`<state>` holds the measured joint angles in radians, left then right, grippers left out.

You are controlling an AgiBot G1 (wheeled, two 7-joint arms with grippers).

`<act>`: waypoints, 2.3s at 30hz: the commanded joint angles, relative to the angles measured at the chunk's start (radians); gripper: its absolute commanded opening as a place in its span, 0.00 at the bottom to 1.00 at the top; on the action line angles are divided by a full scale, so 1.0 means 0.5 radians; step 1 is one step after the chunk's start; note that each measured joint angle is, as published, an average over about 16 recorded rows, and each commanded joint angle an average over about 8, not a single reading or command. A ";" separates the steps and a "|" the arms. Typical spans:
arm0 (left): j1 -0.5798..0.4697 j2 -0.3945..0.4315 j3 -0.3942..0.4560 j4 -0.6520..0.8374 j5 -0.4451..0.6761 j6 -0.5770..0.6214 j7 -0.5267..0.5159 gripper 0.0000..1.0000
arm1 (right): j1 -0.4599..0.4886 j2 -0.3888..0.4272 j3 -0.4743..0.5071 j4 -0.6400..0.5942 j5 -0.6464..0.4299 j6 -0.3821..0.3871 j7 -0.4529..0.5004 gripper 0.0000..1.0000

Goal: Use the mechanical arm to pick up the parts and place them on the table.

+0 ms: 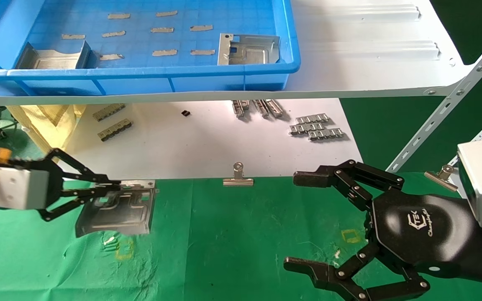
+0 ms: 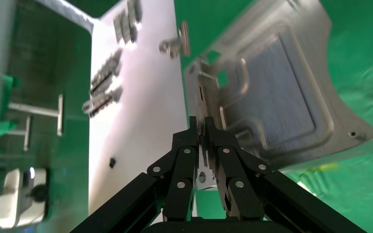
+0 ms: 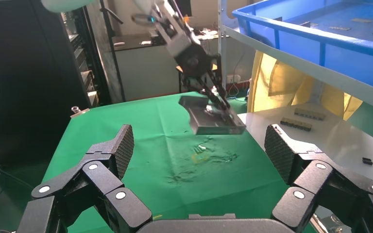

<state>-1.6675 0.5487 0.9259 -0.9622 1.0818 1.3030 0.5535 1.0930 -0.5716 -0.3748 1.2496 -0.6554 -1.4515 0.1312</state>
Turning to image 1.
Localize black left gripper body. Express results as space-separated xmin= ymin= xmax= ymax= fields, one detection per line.
xmin=0 ymin=154 xmax=64 ymax=210

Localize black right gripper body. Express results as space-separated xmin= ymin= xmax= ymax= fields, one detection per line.
xmin=367 ymin=190 xmax=476 ymax=280

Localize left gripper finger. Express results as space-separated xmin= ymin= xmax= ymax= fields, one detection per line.
xmin=45 ymin=148 xmax=122 ymax=189
xmin=39 ymin=186 xmax=121 ymax=222

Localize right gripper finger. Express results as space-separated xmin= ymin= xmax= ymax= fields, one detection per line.
xmin=284 ymin=243 xmax=431 ymax=301
xmin=293 ymin=160 xmax=405 ymax=212

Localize sheet metal part with grooves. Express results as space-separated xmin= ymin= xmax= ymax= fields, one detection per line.
xmin=75 ymin=180 xmax=159 ymax=238

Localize silver metal link strip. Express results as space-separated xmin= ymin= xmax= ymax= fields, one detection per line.
xmin=295 ymin=114 xmax=330 ymax=125
xmin=308 ymin=128 xmax=345 ymax=141
xmin=289 ymin=122 xmax=325 ymax=135

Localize yellow plastic bag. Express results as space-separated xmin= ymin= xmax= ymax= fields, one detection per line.
xmin=7 ymin=105 xmax=87 ymax=164

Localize silver binder clip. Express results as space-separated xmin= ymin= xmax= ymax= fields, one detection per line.
xmin=424 ymin=165 xmax=459 ymax=192
xmin=223 ymin=163 xmax=254 ymax=187

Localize green table cloth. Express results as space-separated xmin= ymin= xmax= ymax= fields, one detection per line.
xmin=0 ymin=173 xmax=482 ymax=301

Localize blue plastic tray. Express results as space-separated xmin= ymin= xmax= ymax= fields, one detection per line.
xmin=0 ymin=0 xmax=301 ymax=96

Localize sheet metal part raised sides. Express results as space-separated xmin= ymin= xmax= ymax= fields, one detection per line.
xmin=15 ymin=41 xmax=92 ymax=69

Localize sheet metal part square hole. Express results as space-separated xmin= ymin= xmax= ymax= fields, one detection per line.
xmin=218 ymin=33 xmax=280 ymax=66

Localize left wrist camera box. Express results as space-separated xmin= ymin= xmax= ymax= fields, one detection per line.
xmin=0 ymin=167 xmax=50 ymax=211

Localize white perforated shelf post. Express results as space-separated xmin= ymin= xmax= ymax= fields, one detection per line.
xmin=385 ymin=23 xmax=482 ymax=174
xmin=448 ymin=105 xmax=482 ymax=168

